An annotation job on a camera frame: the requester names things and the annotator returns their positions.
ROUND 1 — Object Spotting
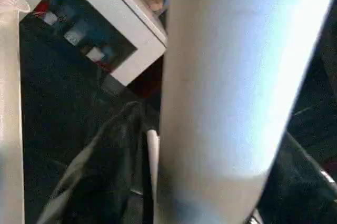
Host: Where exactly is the black plastic mat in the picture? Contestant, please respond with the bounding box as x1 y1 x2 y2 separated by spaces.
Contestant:
18 11 337 224

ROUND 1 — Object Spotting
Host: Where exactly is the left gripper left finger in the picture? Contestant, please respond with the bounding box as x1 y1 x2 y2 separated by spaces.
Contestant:
36 101 154 224

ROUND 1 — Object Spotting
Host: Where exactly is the white cabinet with glass doors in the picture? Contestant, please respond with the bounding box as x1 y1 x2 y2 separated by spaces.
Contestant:
5 0 169 87

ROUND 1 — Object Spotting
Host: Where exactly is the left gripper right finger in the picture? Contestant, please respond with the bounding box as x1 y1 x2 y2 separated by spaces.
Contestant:
250 131 337 224

